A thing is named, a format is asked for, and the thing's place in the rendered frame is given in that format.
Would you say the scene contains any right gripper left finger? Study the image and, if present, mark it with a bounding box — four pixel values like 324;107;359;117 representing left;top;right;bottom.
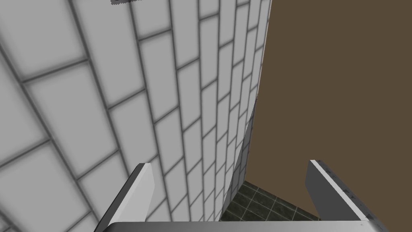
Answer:
93;162;156;232

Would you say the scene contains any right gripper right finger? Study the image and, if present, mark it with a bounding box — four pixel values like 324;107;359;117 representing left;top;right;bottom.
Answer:
305;159;384;224

